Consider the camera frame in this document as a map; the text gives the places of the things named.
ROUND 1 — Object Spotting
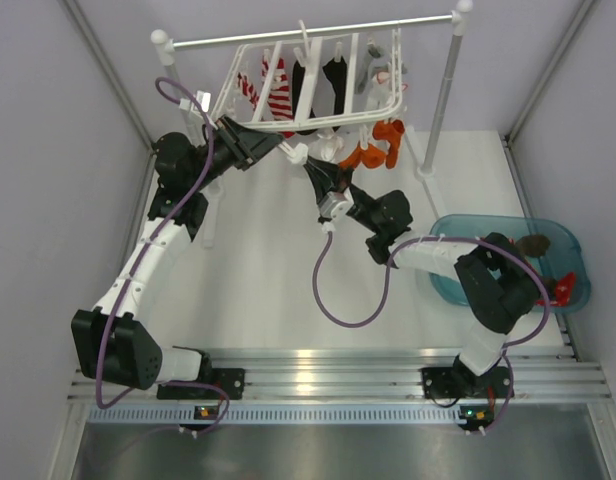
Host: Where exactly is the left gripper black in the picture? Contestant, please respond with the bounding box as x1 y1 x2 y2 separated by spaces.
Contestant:
188 114 284 192

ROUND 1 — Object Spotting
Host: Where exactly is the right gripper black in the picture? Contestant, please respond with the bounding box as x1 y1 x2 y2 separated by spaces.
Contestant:
302 155 384 234

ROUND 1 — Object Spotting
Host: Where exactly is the orange sock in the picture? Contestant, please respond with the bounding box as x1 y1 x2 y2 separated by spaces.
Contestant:
338 144 387 169
372 119 405 169

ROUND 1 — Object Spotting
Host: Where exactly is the white plastic sock hanger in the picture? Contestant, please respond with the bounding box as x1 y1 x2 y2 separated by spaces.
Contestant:
212 27 406 133

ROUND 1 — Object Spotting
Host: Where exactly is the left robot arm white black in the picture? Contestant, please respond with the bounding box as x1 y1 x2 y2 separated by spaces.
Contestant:
71 116 284 397

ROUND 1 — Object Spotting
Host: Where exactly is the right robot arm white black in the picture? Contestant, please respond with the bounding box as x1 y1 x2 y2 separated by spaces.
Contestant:
303 158 550 397

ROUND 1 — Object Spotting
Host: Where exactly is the red white striped sock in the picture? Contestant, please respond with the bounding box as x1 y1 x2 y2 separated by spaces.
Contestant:
236 72 260 109
261 49 295 139

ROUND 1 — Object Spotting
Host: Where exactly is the black sock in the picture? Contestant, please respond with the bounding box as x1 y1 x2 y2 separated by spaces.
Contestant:
322 58 348 115
292 63 317 124

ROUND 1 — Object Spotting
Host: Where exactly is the white sock red trim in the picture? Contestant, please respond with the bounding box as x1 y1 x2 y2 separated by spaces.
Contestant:
364 71 393 112

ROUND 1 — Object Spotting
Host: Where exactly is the grey sock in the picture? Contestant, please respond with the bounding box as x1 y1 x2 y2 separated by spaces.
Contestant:
354 42 390 95

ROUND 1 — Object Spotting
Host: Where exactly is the silver metal clothes rack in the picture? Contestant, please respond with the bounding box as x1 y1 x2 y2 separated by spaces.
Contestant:
150 0 475 249

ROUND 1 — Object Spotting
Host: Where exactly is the blue plastic basin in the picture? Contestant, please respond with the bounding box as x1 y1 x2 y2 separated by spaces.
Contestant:
425 213 593 315

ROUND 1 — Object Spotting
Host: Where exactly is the brown sock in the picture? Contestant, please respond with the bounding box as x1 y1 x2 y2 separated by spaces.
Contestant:
515 234 551 258

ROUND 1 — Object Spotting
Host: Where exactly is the red sock in basin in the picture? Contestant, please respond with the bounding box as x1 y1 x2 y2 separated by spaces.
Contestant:
539 271 577 308

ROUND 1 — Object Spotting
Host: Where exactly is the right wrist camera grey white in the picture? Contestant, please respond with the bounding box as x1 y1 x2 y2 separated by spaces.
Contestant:
318 189 354 233

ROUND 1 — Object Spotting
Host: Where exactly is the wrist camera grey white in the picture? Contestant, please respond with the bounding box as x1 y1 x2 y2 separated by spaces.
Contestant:
318 189 354 233
179 90 212 114

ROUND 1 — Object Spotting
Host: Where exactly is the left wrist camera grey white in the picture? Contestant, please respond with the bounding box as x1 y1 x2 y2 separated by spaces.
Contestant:
179 90 212 114

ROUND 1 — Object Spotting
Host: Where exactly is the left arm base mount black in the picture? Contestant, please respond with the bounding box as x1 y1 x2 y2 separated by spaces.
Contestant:
211 368 246 400

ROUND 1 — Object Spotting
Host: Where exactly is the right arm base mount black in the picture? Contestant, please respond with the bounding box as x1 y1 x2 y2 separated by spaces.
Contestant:
421 363 513 408

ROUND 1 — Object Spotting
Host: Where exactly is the slotted grey cable duct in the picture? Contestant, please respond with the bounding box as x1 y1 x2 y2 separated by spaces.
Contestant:
88 404 492 425

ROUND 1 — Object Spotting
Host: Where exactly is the aluminium mounting rail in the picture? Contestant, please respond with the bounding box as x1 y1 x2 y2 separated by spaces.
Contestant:
67 346 614 404

